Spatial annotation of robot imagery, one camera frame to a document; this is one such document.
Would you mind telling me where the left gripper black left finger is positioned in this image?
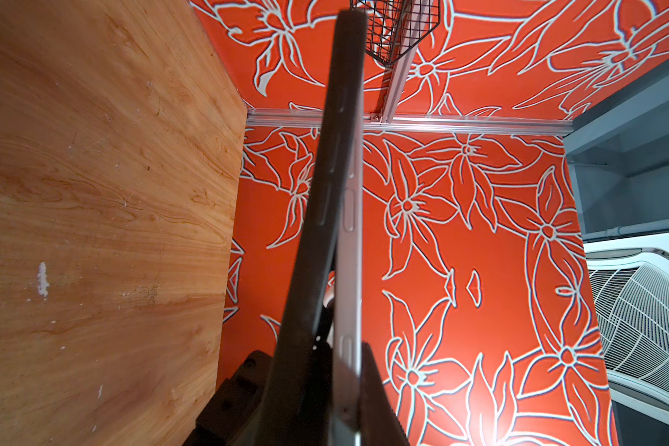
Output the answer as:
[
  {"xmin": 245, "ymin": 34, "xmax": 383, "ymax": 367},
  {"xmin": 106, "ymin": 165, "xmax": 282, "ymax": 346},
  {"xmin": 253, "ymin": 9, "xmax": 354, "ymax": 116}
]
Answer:
[{"xmin": 183, "ymin": 350, "xmax": 271, "ymax": 445}]

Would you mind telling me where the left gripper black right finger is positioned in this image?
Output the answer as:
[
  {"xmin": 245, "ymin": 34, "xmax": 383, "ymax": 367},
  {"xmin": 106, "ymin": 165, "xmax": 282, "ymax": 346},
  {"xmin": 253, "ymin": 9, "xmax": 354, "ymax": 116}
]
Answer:
[{"xmin": 359, "ymin": 342, "xmax": 410, "ymax": 446}]

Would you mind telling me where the black phone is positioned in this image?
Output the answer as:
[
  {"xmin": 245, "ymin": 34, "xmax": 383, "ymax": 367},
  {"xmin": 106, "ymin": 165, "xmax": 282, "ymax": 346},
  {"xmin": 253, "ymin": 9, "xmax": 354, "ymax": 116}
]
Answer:
[{"xmin": 329, "ymin": 98, "xmax": 363, "ymax": 445}]

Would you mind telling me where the black wire wall basket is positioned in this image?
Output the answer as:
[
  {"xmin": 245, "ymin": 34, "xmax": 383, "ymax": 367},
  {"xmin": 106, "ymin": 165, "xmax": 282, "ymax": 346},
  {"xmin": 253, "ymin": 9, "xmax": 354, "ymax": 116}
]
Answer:
[{"xmin": 349, "ymin": 0, "xmax": 442, "ymax": 68}]

